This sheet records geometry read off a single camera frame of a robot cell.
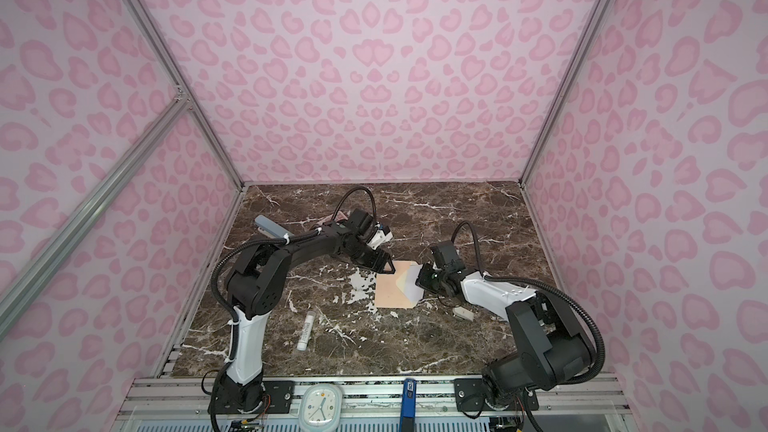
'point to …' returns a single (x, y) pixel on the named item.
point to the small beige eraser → (463, 313)
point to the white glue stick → (303, 342)
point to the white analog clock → (320, 408)
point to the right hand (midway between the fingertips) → (418, 277)
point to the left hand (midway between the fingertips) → (389, 266)
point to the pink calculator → (340, 217)
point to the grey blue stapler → (272, 229)
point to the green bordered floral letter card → (407, 284)
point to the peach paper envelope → (387, 292)
